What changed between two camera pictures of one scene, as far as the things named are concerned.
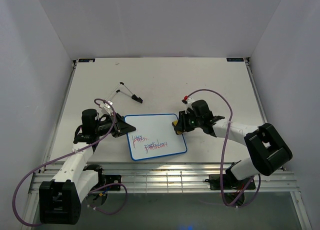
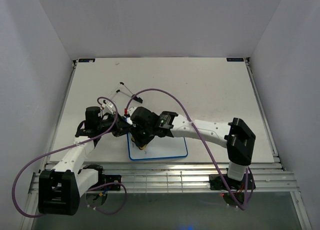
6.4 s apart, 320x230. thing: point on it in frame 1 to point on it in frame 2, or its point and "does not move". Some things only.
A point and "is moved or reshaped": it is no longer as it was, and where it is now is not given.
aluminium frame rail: (182, 178) does not move
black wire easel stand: (133, 96) does not move
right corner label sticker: (235, 59) does not move
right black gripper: (182, 125) to (140, 140)
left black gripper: (120, 127) does not move
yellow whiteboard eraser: (174, 123) is moved or reshaped
